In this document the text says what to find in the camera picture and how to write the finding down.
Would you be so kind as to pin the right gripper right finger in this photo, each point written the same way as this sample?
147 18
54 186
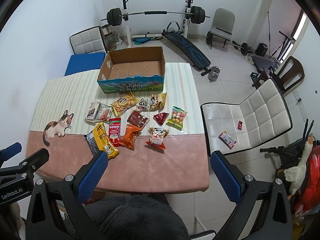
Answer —
273 220

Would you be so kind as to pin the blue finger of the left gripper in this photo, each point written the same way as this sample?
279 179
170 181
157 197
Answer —
10 151

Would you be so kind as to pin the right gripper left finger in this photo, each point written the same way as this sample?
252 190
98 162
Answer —
44 220

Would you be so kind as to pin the yellow black snack bag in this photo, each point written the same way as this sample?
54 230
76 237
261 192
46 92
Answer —
98 140

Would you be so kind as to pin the white beige Franzzi packet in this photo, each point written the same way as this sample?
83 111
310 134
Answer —
92 111

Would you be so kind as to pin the orange snack bag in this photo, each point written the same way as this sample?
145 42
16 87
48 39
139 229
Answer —
129 138

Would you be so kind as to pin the red rectangular snack packet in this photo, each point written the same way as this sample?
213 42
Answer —
114 131

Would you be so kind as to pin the dark red jelly packet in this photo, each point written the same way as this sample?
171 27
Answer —
137 119

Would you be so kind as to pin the red panda snack bag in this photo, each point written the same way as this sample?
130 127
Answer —
157 136

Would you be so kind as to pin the white goose plush toy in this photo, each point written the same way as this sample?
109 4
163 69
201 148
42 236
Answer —
296 175

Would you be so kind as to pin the black fleece clothing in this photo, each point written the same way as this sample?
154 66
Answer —
136 217

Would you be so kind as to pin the red white packet on chair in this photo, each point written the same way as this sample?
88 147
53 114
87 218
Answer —
227 139

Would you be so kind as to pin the white cookie packet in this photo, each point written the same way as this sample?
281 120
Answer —
104 113

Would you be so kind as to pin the white quilted chair right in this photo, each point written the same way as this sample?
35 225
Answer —
264 115

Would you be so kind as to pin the white quilted chair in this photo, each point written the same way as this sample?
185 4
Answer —
264 115
88 41

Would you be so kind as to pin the blue cushion pad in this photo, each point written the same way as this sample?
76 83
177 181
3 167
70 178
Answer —
84 62

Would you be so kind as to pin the yellow biscuit bag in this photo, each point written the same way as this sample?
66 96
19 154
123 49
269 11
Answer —
124 103

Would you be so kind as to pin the small white cow packet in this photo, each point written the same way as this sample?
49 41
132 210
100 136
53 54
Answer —
143 105

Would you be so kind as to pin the red triangular snack packet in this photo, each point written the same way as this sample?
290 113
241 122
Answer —
160 118

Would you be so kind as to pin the white quilted chair left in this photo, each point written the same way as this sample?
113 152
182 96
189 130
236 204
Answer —
88 41

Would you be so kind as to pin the colourful candy balls bag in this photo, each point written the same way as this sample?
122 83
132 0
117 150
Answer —
177 118

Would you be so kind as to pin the yellow panda snack bag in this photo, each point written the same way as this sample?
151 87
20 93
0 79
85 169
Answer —
157 101

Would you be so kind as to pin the dark wooden chair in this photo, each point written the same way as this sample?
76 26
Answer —
290 74

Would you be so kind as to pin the cardboard milk box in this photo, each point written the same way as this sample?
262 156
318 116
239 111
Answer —
132 69

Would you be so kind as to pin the chrome dumbbell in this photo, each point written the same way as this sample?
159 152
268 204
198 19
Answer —
212 72

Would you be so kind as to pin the barbell with black plates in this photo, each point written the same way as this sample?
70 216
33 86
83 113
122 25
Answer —
115 16

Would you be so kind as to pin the black sit-up bench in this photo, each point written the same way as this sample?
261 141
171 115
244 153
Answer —
196 56

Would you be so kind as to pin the grey folding chair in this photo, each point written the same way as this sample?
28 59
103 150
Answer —
222 26

